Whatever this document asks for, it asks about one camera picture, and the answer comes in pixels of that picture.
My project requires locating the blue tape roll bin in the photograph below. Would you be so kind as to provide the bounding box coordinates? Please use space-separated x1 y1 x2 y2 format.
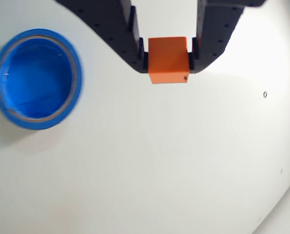
0 28 83 131

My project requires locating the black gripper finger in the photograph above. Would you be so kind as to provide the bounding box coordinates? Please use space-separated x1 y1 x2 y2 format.
56 0 150 74
188 0 266 75

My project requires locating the orange foam cube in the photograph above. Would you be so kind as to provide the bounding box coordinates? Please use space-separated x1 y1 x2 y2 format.
147 36 191 85

